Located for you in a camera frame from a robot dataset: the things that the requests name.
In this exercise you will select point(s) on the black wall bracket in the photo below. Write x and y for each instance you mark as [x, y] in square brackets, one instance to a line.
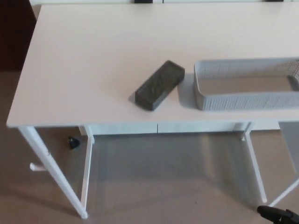
[275, 1]
[143, 1]

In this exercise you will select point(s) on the white tube on floor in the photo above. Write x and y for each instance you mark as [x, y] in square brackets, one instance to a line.
[36, 167]

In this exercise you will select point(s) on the dark grey board eraser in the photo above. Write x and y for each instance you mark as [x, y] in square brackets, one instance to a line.
[158, 86]

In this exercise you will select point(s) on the dark brown wooden furniture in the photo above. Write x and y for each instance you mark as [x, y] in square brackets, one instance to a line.
[14, 35]

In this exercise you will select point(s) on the grey mesh basket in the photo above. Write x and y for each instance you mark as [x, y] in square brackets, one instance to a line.
[233, 101]

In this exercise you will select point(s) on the white cabinet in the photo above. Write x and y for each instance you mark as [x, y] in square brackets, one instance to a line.
[121, 129]

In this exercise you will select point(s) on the right black wall bracket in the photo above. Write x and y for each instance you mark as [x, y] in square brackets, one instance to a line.
[275, 1]

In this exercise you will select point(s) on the left black wall bracket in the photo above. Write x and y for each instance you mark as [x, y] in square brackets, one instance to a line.
[143, 1]

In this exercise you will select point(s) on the white desk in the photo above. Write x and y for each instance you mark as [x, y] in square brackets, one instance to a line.
[93, 70]

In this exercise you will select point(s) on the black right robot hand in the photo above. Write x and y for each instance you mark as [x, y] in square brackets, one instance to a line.
[278, 215]

